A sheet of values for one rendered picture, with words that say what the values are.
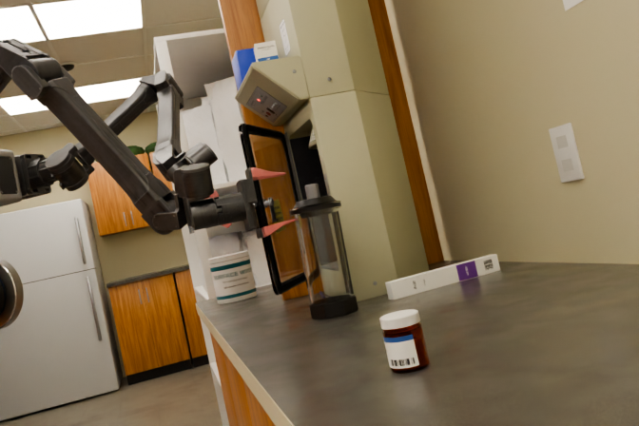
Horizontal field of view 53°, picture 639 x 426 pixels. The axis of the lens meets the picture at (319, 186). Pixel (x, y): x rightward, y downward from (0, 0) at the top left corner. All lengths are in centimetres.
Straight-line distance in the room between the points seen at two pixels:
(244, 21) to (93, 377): 490
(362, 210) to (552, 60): 51
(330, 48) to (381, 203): 38
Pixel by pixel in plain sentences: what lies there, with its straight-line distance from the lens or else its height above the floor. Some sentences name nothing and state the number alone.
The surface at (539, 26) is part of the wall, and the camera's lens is 142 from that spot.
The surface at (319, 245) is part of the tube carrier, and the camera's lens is 128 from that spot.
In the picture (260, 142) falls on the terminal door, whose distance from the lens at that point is 156.
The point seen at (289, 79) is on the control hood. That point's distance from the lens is 146.
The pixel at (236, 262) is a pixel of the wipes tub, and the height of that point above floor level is 106.
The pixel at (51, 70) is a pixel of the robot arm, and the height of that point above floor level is 154.
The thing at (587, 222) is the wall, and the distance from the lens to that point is 139.
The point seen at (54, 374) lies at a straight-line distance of 641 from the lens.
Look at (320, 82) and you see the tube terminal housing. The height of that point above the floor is 144.
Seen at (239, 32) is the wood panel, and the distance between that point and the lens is 187.
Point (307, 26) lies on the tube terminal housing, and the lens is 151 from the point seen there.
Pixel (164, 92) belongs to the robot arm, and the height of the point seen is 160.
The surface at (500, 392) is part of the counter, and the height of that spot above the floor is 94.
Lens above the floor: 114
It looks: 3 degrees up
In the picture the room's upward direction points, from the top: 12 degrees counter-clockwise
